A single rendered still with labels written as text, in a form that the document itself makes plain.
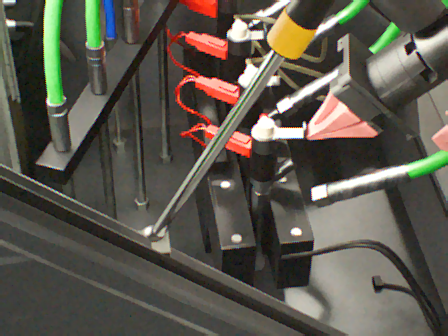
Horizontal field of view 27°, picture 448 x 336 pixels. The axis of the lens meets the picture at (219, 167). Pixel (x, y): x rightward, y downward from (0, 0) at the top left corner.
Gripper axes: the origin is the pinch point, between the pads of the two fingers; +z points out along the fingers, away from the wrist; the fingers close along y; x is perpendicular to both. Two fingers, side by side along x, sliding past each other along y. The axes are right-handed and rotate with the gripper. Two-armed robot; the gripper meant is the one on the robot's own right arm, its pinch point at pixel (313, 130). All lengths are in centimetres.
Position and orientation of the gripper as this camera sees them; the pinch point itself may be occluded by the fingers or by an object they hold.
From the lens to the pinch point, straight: 95.2
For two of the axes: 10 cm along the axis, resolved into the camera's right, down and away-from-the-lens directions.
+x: -0.9, 7.2, -6.8
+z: -6.8, 4.6, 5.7
